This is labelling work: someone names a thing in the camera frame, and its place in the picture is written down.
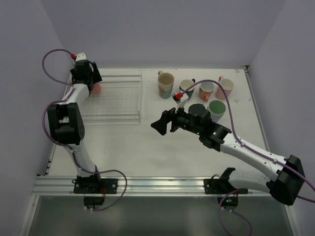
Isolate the pink tumbler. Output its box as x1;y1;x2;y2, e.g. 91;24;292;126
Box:
91;83;102;95

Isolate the dark green mug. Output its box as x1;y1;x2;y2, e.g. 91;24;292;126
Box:
180;78;196;99

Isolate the green tumbler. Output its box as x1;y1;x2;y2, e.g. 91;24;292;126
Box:
207;100;226;118

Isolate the salmon textured mug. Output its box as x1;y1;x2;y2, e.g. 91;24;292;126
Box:
199;82;215;102

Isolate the floral beige mug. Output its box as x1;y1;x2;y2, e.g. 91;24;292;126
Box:
157;71;175;99

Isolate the light pink mug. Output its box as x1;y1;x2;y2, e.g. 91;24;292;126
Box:
216;76;234;100

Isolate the purple tumbler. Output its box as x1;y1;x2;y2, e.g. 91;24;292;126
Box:
212;116;222;123

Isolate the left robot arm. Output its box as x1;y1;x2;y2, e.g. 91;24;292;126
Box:
47;55;102;178

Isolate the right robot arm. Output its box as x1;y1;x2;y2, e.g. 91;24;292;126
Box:
151;104;305;206

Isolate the right black controller box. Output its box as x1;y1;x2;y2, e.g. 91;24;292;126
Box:
217;194;239;210

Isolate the black controller box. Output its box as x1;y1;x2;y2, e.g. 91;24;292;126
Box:
83;196;105;208
217;194;239;210

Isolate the left black controller box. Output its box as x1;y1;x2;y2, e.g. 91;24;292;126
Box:
83;196;105;208

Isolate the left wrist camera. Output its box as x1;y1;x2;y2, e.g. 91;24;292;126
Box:
75;53;88;62

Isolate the white wire dish rack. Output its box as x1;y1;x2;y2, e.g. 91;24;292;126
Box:
79;68;143;127

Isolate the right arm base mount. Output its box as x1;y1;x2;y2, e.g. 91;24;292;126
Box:
203;167;237;195

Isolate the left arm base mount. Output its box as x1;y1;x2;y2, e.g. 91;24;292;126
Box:
72;175;118;194

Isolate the aluminium rail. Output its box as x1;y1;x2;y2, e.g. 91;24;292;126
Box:
31;175;291;197

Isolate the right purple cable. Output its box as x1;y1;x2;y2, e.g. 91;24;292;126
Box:
176;80;315;233

